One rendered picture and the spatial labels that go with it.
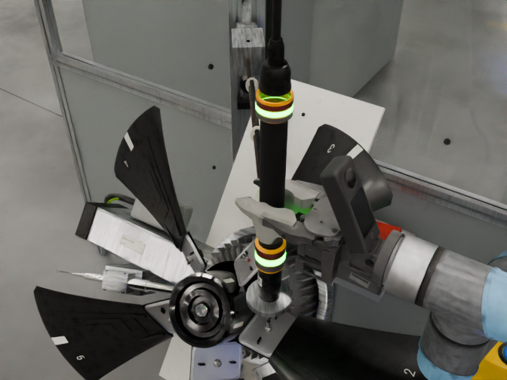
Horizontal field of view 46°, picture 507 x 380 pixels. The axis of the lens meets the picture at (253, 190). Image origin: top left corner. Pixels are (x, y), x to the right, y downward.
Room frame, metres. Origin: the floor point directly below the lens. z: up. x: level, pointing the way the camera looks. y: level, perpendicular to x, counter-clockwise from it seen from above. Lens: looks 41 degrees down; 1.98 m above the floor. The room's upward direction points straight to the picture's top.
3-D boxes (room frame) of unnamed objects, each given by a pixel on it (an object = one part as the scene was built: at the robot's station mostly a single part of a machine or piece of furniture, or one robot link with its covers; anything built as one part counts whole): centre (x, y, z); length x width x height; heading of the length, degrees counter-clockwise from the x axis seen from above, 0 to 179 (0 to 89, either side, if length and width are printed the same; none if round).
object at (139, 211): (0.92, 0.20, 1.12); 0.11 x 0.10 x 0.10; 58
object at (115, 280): (0.77, 0.27, 1.08); 0.07 x 0.04 x 0.06; 69
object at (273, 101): (0.58, -0.02, 1.61); 0.04 x 0.04 x 0.03
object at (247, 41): (1.20, 0.01, 1.35); 0.10 x 0.07 x 0.08; 3
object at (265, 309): (0.59, -0.02, 1.31); 0.09 x 0.07 x 0.10; 3
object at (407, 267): (0.48, -0.19, 1.44); 0.08 x 0.05 x 0.08; 148
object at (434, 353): (0.45, -0.26, 1.34); 0.11 x 0.08 x 0.11; 133
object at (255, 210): (0.55, -0.01, 1.44); 0.09 x 0.03 x 0.06; 68
